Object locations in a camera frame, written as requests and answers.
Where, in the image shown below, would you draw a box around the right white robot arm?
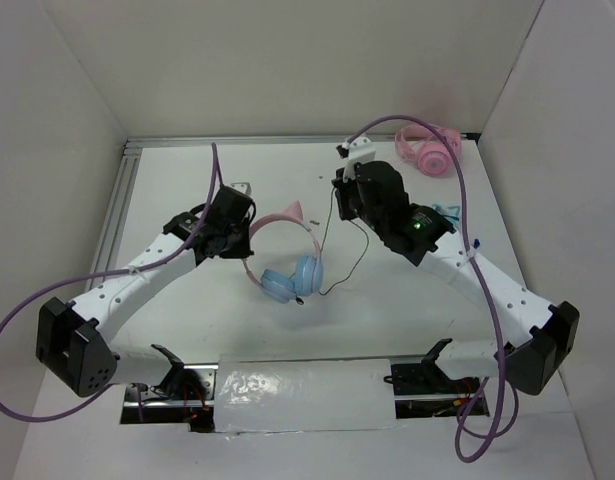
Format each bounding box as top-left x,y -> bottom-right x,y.
332,161 -> 580,396

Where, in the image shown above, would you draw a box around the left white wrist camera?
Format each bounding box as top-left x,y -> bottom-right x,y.
229,182 -> 252,196

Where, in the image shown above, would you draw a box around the white taped cover sheet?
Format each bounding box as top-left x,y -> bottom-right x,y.
214,359 -> 396,434

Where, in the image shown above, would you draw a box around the black headphone audio cable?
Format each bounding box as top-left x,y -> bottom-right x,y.
295,187 -> 372,307

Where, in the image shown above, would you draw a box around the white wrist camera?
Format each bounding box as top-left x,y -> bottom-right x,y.
229,182 -> 252,196
336,135 -> 376,182

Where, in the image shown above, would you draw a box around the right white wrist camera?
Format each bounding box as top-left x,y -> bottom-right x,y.
336,135 -> 376,182

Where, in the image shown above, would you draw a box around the pink blue cat-ear headphones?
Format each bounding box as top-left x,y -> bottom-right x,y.
242,200 -> 324,305

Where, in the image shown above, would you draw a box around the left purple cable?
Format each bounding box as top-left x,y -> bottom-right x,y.
0,142 -> 223,422

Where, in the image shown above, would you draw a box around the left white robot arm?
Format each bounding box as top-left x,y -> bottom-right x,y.
36,183 -> 255,399

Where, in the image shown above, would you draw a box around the teal cat-ear headphones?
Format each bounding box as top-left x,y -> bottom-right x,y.
432,203 -> 481,257

